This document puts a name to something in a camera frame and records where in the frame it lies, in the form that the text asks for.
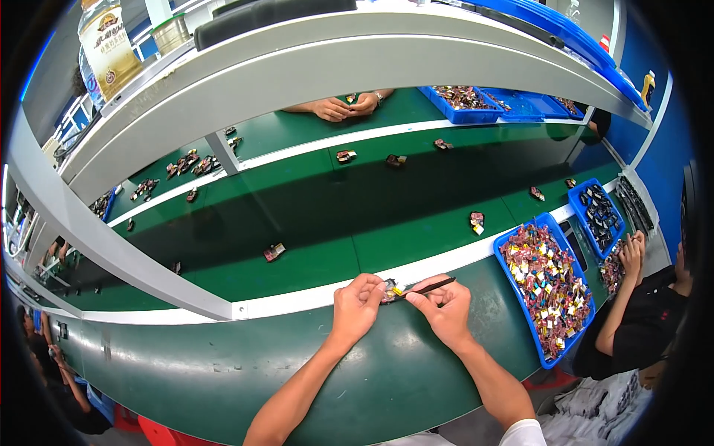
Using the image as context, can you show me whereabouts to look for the heap of reddish battery parts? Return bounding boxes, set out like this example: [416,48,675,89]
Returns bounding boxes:
[598,239,629,296]

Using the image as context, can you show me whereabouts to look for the person's left hand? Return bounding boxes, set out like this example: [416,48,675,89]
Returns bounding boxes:
[332,272,387,349]

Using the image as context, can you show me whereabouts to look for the yellow bottle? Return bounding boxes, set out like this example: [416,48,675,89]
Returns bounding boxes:
[640,70,657,108]

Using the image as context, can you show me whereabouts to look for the blue tray with battery parts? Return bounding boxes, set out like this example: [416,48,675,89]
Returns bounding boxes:
[418,85,506,125]

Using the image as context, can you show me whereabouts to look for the red plastic stool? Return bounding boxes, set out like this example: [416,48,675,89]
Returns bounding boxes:
[520,367,582,392]
[113,403,224,446]

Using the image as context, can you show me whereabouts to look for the person's right hand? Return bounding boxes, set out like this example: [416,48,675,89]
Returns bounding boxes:
[404,274,475,352]

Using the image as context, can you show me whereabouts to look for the small battery part yellow tape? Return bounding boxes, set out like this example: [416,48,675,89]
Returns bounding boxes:
[382,278,408,304]

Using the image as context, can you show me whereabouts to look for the small blue plastic tray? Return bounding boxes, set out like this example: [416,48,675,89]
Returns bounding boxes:
[567,178,627,261]

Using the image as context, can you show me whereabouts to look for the scattered group of battery parts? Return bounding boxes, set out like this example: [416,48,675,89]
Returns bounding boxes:
[129,126,245,203]

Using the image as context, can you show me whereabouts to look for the grey metal shelf frame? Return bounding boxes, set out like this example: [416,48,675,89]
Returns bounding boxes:
[4,0,658,323]

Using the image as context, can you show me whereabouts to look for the stack of blue trays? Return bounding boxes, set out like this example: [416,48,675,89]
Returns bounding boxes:
[462,0,652,113]

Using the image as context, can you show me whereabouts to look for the pile of taped battery parts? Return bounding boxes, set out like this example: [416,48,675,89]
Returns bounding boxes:
[499,223,592,360]

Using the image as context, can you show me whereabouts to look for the plastic drink bottle gold label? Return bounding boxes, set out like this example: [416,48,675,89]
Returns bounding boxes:
[77,0,144,103]

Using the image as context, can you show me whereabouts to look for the plastic bottle blue label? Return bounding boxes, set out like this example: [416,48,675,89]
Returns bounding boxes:
[78,46,108,111]

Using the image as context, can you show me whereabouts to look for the pile of black parts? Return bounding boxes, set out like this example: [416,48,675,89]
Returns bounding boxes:
[578,184,621,252]

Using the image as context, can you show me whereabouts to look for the black tweezers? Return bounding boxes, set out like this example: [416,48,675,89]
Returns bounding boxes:
[395,277,457,302]

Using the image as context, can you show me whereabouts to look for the roll of clear tape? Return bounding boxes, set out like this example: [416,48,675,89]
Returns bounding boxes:
[150,13,193,57]

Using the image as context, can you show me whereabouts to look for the large blue plastic tray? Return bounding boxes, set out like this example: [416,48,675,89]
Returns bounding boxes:
[492,211,597,371]

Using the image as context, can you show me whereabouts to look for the black strip holder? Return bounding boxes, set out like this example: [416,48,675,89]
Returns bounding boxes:
[615,175,655,237]

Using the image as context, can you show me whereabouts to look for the empty blue tray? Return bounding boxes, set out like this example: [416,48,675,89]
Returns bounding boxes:
[481,87,571,123]

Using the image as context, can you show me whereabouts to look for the black foam pad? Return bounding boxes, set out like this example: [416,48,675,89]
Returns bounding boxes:
[193,0,359,52]

